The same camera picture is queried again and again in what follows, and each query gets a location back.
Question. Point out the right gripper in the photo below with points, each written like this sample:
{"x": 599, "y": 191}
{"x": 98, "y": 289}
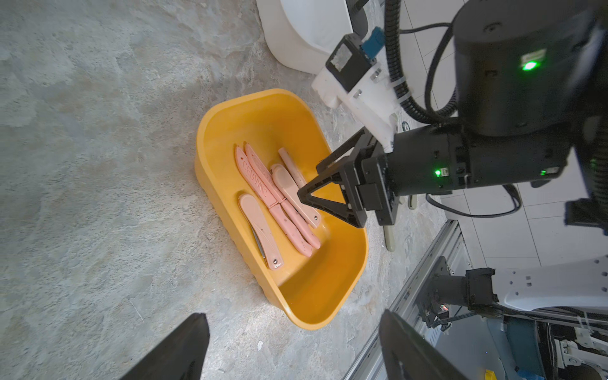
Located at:
{"x": 435, "y": 160}

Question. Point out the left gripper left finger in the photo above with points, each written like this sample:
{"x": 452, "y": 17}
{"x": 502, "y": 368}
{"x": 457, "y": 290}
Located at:
{"x": 180, "y": 355}

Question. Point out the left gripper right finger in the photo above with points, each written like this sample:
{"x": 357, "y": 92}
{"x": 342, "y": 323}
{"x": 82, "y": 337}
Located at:
{"x": 407, "y": 355}

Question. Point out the long pink ceramic knife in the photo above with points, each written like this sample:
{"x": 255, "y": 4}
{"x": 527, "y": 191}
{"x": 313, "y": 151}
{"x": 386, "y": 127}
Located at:
{"x": 260, "y": 181}

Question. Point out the yellow plastic storage box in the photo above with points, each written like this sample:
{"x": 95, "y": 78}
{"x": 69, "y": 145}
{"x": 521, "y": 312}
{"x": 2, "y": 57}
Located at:
{"x": 310, "y": 291}

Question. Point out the pink fruit knife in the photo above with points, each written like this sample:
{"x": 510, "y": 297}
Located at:
{"x": 262, "y": 232}

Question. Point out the white plastic storage box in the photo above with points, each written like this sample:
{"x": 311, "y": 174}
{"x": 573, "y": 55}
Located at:
{"x": 301, "y": 34}

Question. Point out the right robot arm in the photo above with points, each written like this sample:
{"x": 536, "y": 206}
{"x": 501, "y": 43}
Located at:
{"x": 513, "y": 87}

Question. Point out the green folded knife front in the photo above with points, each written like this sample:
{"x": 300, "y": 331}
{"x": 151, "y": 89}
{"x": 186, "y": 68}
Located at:
{"x": 389, "y": 236}

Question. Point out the aluminium mounting rail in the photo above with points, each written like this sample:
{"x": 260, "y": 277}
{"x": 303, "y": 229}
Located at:
{"x": 449, "y": 247}

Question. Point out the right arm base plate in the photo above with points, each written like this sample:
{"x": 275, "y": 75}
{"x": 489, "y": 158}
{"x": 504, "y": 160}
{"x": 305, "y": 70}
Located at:
{"x": 445, "y": 298}

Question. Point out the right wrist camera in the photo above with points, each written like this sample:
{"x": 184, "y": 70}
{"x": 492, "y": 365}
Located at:
{"x": 353, "y": 77}

